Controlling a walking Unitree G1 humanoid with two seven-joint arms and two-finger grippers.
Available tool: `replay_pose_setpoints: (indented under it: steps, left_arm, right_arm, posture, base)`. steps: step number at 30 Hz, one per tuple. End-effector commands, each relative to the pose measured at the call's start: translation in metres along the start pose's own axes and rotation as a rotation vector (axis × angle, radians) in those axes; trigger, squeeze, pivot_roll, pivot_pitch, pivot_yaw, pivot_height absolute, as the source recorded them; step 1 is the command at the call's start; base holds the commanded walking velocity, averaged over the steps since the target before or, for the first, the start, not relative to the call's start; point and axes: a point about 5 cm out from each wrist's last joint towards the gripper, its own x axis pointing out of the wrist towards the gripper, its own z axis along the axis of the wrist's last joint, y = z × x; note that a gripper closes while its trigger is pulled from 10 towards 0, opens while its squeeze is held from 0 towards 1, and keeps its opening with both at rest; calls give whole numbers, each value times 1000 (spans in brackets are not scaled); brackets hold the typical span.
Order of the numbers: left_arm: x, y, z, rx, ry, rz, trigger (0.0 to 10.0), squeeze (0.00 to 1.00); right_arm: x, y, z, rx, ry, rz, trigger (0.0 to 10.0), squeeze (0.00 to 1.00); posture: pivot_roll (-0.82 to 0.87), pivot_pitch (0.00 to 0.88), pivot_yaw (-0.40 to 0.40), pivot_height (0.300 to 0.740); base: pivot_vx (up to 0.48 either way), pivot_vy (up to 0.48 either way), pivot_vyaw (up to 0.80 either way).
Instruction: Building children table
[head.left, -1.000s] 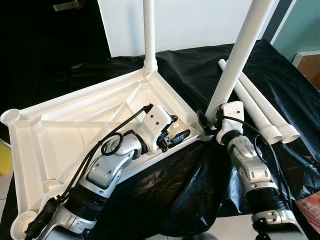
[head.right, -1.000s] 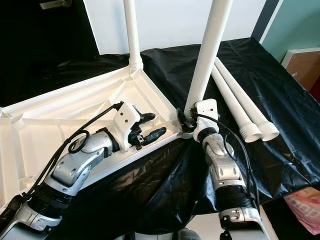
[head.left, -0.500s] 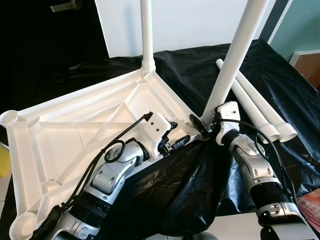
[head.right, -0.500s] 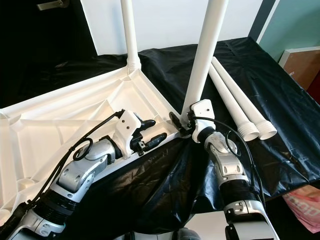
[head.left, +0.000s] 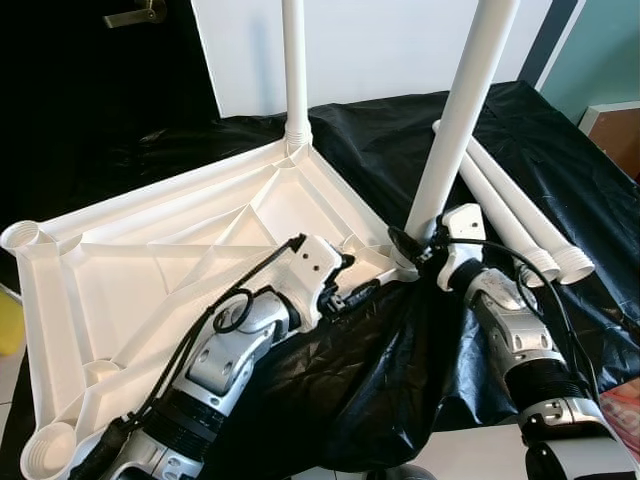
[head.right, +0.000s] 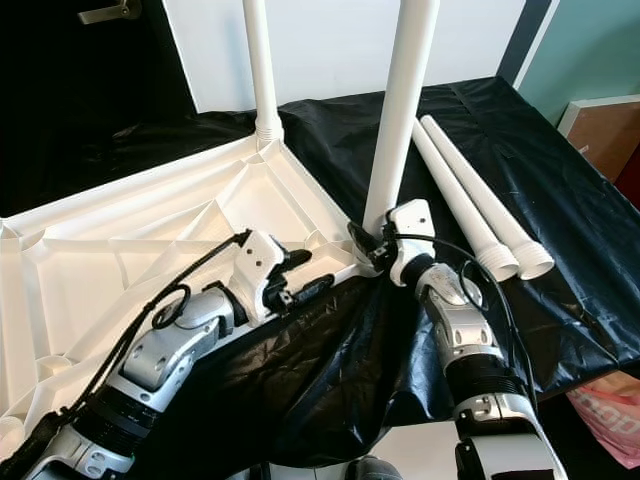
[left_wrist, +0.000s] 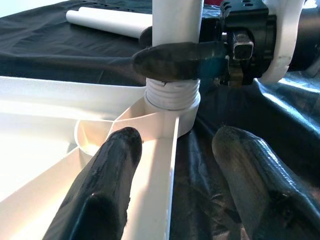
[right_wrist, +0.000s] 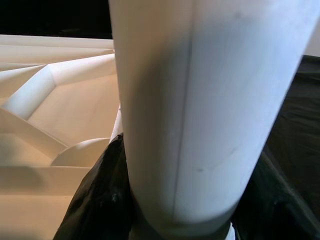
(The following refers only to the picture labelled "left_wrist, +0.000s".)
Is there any black plastic table cloth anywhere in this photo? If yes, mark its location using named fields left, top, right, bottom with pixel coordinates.
left=0, top=0, right=320, bottom=240

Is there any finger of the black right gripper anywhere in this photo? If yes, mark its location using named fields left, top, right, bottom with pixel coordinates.
left=132, top=41, right=227, bottom=82
left=139, top=25, right=154, bottom=50

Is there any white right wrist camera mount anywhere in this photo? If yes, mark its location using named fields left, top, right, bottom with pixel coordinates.
left=257, top=0, right=307, bottom=83

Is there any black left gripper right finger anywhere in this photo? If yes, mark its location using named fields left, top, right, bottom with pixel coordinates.
left=211, top=125, right=320, bottom=240

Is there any white plastic table top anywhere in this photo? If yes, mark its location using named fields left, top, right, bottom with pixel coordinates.
left=0, top=74, right=201, bottom=240

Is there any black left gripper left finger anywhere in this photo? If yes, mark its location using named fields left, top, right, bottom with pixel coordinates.
left=41, top=126, right=143, bottom=240

